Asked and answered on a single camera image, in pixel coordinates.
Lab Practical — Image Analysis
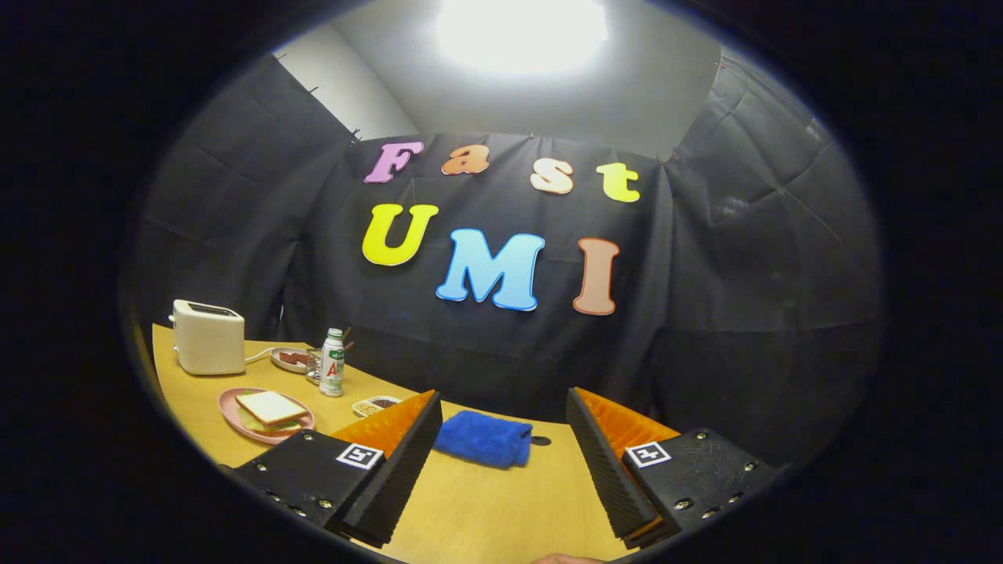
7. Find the white toaster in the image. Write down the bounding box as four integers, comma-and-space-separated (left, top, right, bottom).
169, 299, 247, 376

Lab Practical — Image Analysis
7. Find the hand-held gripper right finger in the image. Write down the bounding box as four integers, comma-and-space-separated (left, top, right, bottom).
566, 386, 784, 549

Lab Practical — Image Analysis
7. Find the black backdrop cloth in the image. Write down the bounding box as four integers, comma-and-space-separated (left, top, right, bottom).
129, 51, 886, 471

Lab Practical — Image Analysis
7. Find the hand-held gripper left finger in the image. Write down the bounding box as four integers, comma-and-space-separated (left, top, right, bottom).
231, 389, 444, 549

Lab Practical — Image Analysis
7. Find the blue cloth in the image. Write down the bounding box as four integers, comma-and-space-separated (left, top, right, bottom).
433, 410, 534, 469

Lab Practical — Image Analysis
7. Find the pink plate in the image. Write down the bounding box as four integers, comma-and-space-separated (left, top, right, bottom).
218, 387, 316, 446

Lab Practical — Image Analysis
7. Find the round plate with meat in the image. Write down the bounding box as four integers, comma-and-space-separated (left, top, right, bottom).
270, 347, 314, 374

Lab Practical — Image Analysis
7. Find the white drink bottle green cap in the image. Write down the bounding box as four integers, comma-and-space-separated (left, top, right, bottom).
319, 328, 346, 398

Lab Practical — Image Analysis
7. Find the toasted bread slice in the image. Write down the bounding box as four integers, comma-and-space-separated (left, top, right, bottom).
235, 391, 310, 428

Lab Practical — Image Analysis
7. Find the green lettuce leaf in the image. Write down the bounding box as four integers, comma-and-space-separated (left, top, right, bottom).
239, 407, 302, 434

